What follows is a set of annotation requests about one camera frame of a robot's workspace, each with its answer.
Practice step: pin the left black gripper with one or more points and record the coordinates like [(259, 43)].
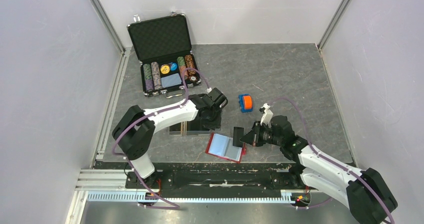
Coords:
[(216, 123)]

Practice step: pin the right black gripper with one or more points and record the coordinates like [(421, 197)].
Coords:
[(253, 137)]

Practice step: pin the clear box with black cards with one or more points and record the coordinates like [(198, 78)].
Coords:
[(191, 128)]

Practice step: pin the red leather card holder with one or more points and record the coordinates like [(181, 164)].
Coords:
[(225, 147)]

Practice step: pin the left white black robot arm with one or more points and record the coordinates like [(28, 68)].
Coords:
[(134, 132)]

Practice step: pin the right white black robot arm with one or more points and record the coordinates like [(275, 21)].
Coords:
[(363, 192)]

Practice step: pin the blue card deck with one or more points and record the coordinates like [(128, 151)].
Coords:
[(171, 80)]

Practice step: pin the blue orange tape dispenser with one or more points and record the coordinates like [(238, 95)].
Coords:
[(246, 103)]

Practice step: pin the blue poker chip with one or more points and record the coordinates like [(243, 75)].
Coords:
[(173, 66)]

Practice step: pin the yellow poker chip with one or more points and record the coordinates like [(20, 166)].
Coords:
[(165, 69)]

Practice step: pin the black poker chip case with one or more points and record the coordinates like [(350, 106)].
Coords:
[(161, 41)]

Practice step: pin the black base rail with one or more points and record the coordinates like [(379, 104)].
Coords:
[(225, 180)]

